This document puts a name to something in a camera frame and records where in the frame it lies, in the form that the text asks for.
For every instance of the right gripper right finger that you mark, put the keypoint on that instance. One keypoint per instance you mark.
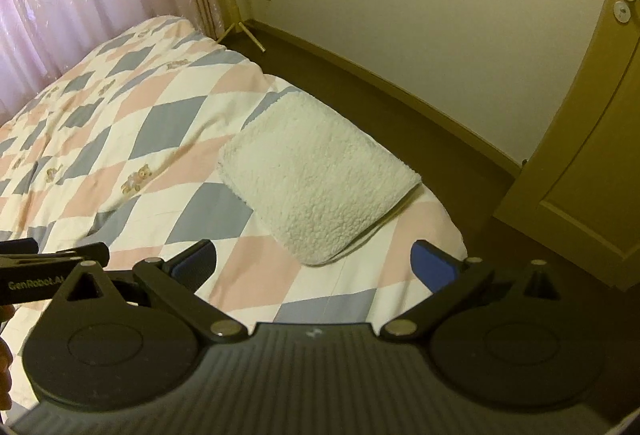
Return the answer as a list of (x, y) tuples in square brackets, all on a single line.
[(452, 283)]

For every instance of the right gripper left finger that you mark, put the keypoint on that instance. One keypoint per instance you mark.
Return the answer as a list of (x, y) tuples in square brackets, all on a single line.
[(171, 286)]

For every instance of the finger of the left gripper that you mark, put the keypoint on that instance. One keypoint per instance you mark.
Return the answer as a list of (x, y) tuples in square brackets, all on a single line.
[(19, 247), (96, 252)]

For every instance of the cream fleece vest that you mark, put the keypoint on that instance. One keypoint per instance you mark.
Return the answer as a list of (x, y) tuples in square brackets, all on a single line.
[(313, 178)]

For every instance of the person's left hand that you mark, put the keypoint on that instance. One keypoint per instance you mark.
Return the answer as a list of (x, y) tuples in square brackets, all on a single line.
[(6, 360)]

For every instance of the wooden door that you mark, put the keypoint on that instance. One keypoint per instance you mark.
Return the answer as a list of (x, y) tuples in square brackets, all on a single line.
[(578, 194)]

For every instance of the wooden coat stand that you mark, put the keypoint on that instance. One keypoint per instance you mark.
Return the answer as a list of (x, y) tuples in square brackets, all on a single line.
[(238, 25)]

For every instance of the silver door handle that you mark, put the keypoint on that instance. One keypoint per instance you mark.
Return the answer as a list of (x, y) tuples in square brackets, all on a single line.
[(622, 10)]

